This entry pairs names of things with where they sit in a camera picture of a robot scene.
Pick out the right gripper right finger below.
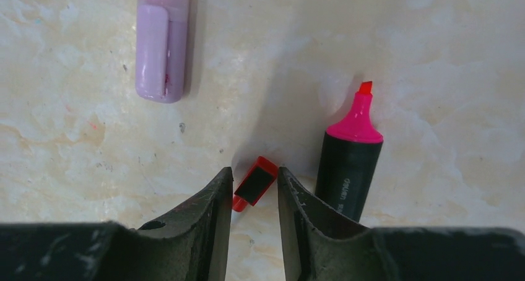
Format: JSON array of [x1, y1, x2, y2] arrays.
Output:
[[277, 167, 524, 280]]

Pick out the small red pen cap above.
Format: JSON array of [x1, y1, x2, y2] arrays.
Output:
[[232, 156, 279, 212]]

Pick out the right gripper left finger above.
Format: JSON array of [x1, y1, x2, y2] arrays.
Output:
[[1, 167, 233, 280]]

